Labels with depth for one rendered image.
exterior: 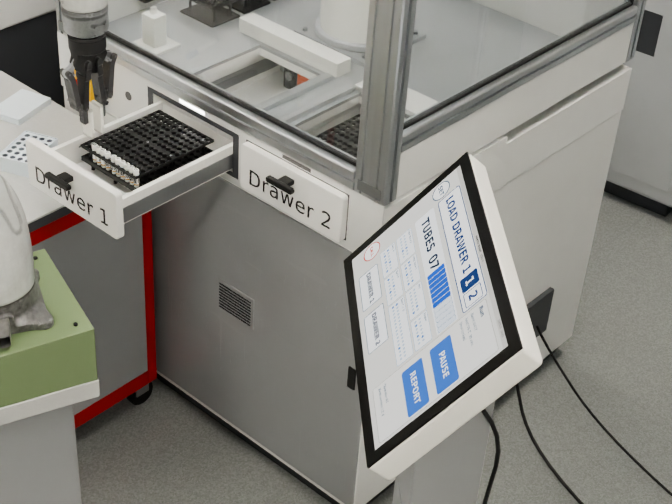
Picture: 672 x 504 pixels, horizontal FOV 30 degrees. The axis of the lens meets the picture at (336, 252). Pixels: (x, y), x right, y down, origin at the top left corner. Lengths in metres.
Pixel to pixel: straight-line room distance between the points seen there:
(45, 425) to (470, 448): 0.80
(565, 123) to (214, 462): 1.21
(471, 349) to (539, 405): 1.65
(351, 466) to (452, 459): 0.81
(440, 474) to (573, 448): 1.24
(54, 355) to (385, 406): 0.64
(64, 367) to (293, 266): 0.66
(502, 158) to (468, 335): 0.98
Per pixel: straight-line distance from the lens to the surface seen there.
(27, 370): 2.26
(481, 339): 1.84
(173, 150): 2.70
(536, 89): 2.80
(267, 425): 3.10
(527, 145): 2.86
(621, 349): 3.74
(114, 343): 3.14
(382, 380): 1.97
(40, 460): 2.47
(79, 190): 2.61
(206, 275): 3.00
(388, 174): 2.43
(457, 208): 2.09
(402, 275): 2.09
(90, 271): 2.96
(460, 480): 2.20
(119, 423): 3.34
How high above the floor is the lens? 2.31
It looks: 36 degrees down
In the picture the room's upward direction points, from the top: 4 degrees clockwise
